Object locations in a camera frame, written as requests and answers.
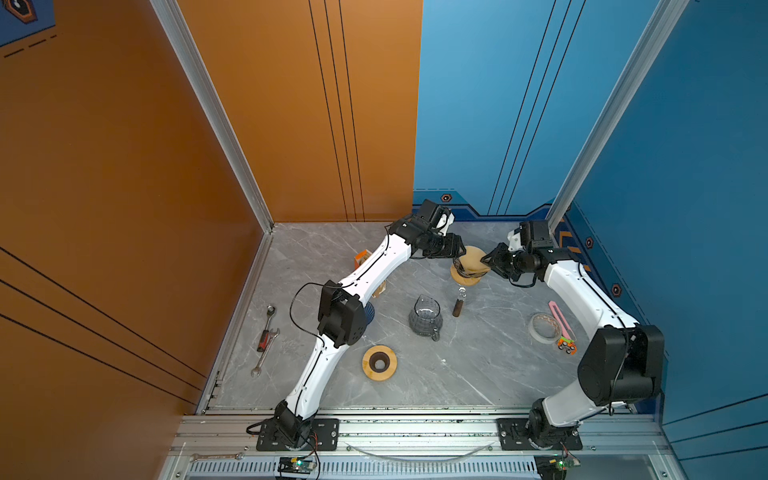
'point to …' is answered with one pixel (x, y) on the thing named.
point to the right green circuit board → (554, 466)
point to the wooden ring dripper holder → (466, 281)
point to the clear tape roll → (543, 329)
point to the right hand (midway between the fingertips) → (481, 260)
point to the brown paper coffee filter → (471, 264)
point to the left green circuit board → (296, 465)
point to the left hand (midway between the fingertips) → (461, 248)
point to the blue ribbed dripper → (369, 313)
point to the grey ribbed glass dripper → (460, 269)
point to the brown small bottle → (462, 293)
